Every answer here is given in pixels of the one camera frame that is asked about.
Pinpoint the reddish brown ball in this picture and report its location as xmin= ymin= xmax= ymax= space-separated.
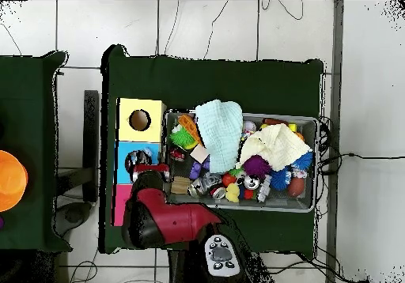
xmin=286 ymin=176 xmax=307 ymax=198

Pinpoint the black upright panel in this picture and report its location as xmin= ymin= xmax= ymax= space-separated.
xmin=82 ymin=89 xmax=100 ymax=203

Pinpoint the wooden three-hole box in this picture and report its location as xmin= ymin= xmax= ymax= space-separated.
xmin=112 ymin=97 xmax=168 ymax=228

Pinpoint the green spiky toy with eyes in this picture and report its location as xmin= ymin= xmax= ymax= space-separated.
xmin=168 ymin=125 xmax=198 ymax=149

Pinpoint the grey rounded base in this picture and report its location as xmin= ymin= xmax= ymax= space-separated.
xmin=51 ymin=201 xmax=93 ymax=237

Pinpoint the dark green table cloth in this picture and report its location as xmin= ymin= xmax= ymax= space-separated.
xmin=0 ymin=51 xmax=73 ymax=254
xmin=99 ymin=43 xmax=325 ymax=258

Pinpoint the white baseball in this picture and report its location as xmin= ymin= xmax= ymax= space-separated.
xmin=242 ymin=119 xmax=258 ymax=134

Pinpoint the mint waffle cloth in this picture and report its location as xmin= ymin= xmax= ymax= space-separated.
xmin=194 ymin=98 xmax=244 ymax=175

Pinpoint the cream waffle cloth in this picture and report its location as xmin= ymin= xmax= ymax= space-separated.
xmin=238 ymin=123 xmax=314 ymax=172

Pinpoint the shallow wire mesh bin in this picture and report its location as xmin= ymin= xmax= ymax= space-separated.
xmin=160 ymin=107 xmax=320 ymax=213

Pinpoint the long black cable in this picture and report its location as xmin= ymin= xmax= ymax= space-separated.
xmin=317 ymin=151 xmax=405 ymax=161

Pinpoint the plain wooden block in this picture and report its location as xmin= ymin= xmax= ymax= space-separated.
xmin=189 ymin=143 xmax=210 ymax=164

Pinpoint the purple spiky ball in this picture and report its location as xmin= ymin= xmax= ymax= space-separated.
xmin=242 ymin=153 xmax=273 ymax=179

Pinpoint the orange plastic grid toy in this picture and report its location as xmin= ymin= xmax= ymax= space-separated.
xmin=177 ymin=113 xmax=203 ymax=146

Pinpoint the orange round object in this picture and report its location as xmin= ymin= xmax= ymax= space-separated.
xmin=0 ymin=149 xmax=29 ymax=213

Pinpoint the blue spiky ball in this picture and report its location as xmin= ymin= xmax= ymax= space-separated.
xmin=270 ymin=167 xmax=293 ymax=191

